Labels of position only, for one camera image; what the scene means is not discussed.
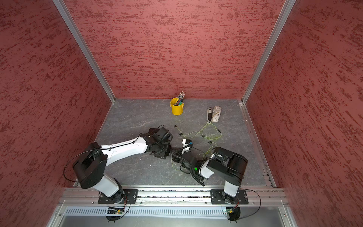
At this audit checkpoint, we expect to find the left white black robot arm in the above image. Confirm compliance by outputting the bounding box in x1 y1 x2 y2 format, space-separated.
72 125 173 204

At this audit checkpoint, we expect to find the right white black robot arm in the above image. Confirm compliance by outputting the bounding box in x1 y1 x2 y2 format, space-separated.
171 145 248 205

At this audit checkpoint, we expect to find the yellow bucket pen holder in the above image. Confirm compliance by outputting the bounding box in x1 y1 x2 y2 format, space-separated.
170 97 184 116

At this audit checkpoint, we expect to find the pens and pencils bunch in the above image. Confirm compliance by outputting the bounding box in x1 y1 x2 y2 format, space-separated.
175 91 185 106

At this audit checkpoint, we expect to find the beige black stapler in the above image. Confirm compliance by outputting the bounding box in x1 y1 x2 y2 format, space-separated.
207 107 212 124

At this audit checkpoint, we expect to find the right electronics board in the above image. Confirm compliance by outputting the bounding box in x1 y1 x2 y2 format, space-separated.
226 207 241 222

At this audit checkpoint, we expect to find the electronics board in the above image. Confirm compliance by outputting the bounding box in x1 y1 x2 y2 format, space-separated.
226 207 241 222
106 207 125 215

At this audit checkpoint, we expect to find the left electronics board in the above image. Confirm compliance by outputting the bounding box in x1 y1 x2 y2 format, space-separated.
106 207 125 215

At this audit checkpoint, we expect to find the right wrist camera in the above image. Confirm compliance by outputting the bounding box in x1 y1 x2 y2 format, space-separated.
181 139 193 154

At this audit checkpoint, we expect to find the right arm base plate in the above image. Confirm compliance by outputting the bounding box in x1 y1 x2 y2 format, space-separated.
210 189 249 205

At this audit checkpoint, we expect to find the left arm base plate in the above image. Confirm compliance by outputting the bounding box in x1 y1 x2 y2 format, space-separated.
98 189 139 204

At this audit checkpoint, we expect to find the aluminium mounting rail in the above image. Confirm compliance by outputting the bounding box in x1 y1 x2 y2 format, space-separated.
58 186 290 207

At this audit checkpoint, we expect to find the left corner aluminium post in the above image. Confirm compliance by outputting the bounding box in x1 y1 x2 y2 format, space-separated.
53 0 116 104

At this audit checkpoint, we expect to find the corner aluminium post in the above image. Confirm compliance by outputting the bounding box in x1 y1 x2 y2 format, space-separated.
53 0 116 104
242 0 296 105

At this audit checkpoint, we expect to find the right corner aluminium post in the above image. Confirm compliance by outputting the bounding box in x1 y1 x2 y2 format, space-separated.
242 0 296 105

